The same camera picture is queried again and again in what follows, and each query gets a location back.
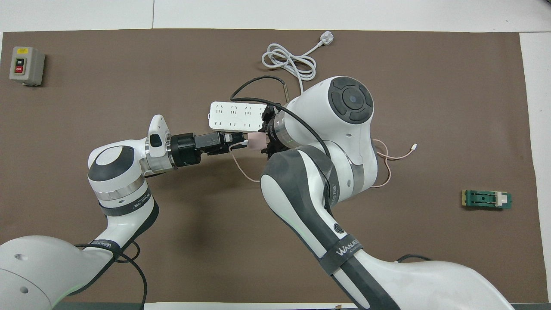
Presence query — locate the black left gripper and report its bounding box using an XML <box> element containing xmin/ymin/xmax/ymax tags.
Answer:
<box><xmin>170</xmin><ymin>131</ymin><xmax>248</xmax><ymax>167</ymax></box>

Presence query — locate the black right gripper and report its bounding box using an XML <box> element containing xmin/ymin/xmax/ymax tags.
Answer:
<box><xmin>226</xmin><ymin>104</ymin><xmax>282</xmax><ymax>160</ymax></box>

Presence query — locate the pink charging cable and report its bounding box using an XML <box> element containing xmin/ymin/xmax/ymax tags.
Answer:
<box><xmin>230</xmin><ymin>139</ymin><xmax>418</xmax><ymax>189</ymax></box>

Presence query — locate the white power strip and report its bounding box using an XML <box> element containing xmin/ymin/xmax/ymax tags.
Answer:
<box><xmin>208</xmin><ymin>101</ymin><xmax>270</xmax><ymax>133</ymax></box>

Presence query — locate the brown table mat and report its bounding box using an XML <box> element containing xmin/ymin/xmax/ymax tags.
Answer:
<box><xmin>0</xmin><ymin>29</ymin><xmax>548</xmax><ymax>303</ymax></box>

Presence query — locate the green circuit board module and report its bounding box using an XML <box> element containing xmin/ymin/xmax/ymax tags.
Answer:
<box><xmin>461</xmin><ymin>189</ymin><xmax>513</xmax><ymax>211</ymax></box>

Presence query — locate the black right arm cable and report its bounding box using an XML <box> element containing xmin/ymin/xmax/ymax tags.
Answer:
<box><xmin>229</xmin><ymin>75</ymin><xmax>332</xmax><ymax>162</ymax></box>

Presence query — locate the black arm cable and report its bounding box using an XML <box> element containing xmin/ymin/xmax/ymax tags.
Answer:
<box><xmin>75</xmin><ymin>241</ymin><xmax>148</xmax><ymax>310</ymax></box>
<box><xmin>229</xmin><ymin>75</ymin><xmax>332</xmax><ymax>162</ymax></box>

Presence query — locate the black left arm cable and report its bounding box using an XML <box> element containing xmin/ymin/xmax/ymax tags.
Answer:
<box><xmin>75</xmin><ymin>241</ymin><xmax>148</xmax><ymax>310</ymax></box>

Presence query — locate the grey on-off switch box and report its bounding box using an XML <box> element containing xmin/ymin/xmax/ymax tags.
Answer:
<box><xmin>9</xmin><ymin>46</ymin><xmax>46</xmax><ymax>87</ymax></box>

